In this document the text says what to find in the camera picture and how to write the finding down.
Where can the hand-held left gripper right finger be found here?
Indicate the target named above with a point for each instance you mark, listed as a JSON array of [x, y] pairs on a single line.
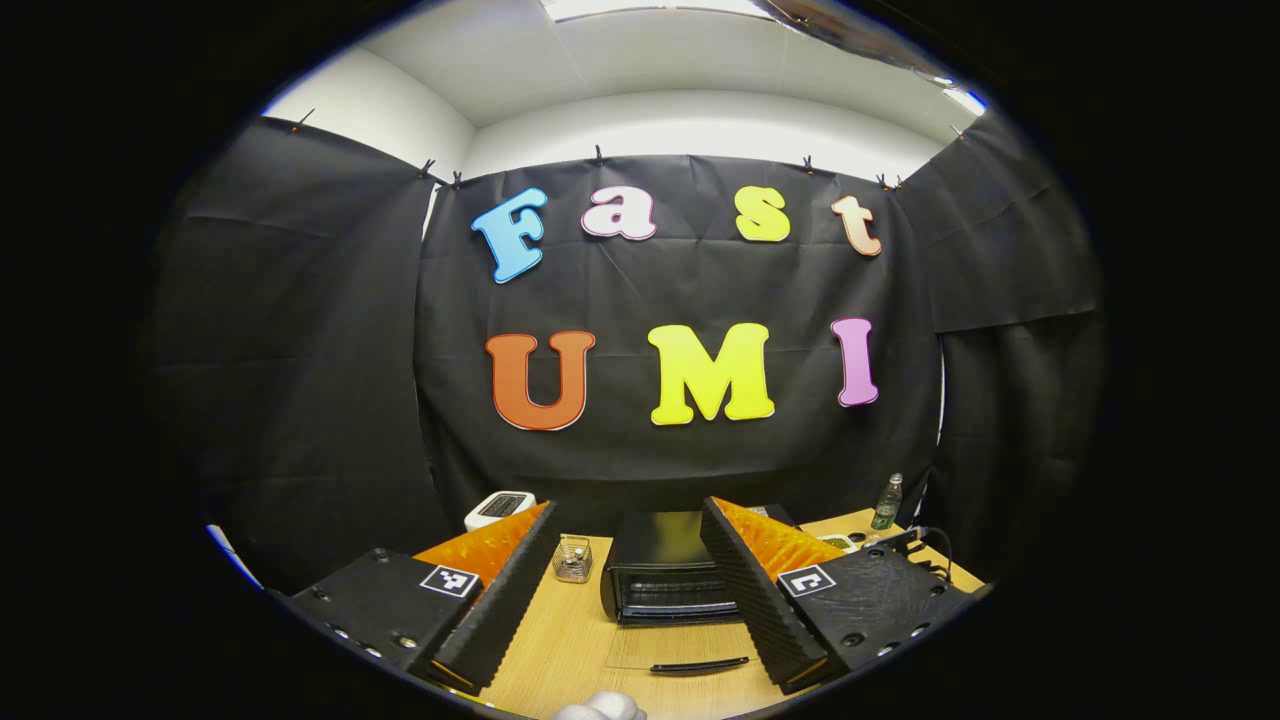
[[760, 600]]

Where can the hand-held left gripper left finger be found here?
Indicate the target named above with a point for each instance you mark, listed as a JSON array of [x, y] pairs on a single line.
[[500, 600]]

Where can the black electric oven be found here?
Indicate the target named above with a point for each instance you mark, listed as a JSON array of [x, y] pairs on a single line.
[[660, 545]]

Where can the clear plastic bottle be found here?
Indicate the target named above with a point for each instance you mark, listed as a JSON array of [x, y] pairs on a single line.
[[887, 500]]

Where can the white divided grain dish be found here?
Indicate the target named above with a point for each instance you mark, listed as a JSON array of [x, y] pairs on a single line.
[[840, 543]]

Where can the small glass jar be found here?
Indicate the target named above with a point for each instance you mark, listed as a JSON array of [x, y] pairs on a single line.
[[573, 562]]

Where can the white toaster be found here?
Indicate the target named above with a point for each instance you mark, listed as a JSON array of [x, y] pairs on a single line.
[[498, 508]]

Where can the black backdrop cloth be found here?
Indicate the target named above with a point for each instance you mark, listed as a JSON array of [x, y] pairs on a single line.
[[620, 290]]

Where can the small ceiling light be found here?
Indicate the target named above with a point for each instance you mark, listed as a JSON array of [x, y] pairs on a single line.
[[965, 100]]

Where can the long ceiling light panel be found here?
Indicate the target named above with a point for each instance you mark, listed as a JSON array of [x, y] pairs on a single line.
[[650, 8]]

